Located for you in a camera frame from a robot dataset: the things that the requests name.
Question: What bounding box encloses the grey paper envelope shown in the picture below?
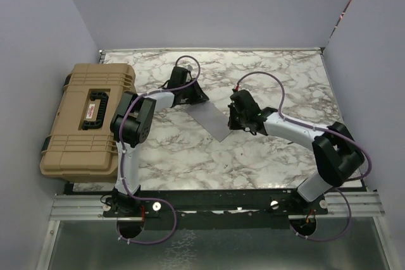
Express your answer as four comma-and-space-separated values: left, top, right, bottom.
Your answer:
185, 101, 232, 142

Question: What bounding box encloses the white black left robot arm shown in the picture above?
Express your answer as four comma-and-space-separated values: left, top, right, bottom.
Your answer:
110, 66, 209, 216

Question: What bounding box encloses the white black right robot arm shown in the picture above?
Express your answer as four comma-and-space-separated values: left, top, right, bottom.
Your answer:
228, 90, 365, 214

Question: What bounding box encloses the tan plastic tool case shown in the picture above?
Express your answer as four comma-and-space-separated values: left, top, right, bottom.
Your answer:
40, 63, 135, 183

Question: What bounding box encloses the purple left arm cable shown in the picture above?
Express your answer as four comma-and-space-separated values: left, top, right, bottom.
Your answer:
118, 55, 202, 201

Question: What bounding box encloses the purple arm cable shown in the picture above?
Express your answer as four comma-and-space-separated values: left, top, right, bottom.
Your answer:
118, 55, 202, 201
234, 71, 373, 241

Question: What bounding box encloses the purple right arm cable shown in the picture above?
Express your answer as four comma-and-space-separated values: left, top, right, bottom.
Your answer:
234, 71, 373, 241

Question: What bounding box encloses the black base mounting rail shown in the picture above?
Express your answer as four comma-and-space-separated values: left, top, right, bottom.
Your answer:
103, 188, 328, 230

